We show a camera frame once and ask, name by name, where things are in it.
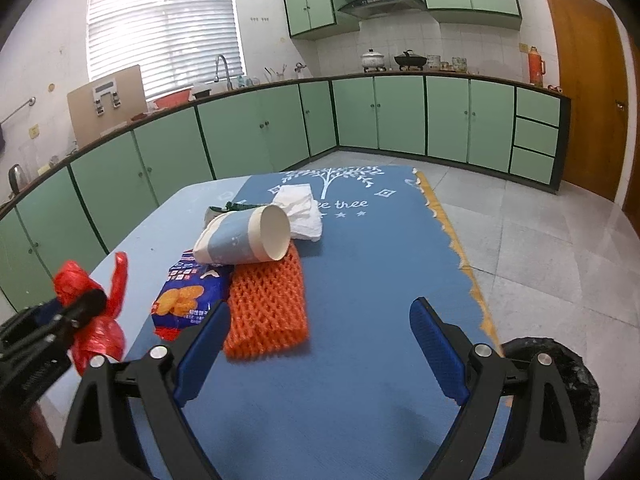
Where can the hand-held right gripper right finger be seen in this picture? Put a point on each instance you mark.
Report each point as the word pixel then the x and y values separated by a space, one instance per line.
pixel 440 350

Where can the orange thermos flask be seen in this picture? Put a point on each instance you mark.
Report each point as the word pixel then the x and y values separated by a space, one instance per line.
pixel 536 67

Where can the white crumpled tissue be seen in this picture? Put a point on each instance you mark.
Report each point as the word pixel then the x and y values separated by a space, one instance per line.
pixel 305 220

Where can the black-lined trash bin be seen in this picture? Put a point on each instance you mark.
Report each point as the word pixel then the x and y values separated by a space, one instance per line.
pixel 575 385

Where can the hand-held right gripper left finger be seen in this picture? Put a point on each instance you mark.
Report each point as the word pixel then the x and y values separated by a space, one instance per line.
pixel 200 355

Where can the blue patterned paper cup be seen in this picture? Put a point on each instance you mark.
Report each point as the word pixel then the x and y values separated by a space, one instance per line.
pixel 240 240

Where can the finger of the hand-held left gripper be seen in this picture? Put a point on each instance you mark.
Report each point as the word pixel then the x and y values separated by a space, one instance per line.
pixel 42 312
pixel 87 306

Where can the white window blind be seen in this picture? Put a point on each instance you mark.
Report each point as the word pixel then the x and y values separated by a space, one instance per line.
pixel 165 30

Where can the red plastic basin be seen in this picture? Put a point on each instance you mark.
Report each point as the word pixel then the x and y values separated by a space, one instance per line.
pixel 172 99

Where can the black wok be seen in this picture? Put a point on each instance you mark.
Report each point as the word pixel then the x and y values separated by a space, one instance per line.
pixel 410 61

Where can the green base cabinets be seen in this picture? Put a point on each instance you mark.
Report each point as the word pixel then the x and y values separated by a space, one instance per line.
pixel 400 115

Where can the white lidded pot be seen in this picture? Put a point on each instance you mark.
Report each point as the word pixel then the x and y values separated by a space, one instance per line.
pixel 373 61

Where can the orange foam fruit net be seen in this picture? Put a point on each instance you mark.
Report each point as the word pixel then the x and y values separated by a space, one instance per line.
pixel 265 310

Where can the cardboard box on counter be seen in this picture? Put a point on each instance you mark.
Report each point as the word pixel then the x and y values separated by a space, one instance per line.
pixel 107 105

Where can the person's left forearm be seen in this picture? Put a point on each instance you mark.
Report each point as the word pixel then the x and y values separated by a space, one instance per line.
pixel 25 435

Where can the patterned ceramic jar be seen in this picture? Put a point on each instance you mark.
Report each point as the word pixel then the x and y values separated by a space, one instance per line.
pixel 433 62
pixel 459 64

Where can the blue biscuit packet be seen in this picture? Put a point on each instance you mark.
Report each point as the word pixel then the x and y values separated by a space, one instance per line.
pixel 185 295

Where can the steel electric kettle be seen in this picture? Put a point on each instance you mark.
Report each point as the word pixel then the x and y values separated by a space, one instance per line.
pixel 16 179

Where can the wall grab rail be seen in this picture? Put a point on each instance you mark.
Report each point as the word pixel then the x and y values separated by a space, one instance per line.
pixel 17 110

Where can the blue tree-print table mat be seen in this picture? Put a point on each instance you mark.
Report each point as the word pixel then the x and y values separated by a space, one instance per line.
pixel 375 270

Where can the metal sink faucet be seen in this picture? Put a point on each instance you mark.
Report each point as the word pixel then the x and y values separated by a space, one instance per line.
pixel 220 67

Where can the red plastic bag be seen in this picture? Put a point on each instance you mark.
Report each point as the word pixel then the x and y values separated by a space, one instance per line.
pixel 107 335

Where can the utensil holder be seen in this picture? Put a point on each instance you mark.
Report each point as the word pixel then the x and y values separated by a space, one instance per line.
pixel 275 76

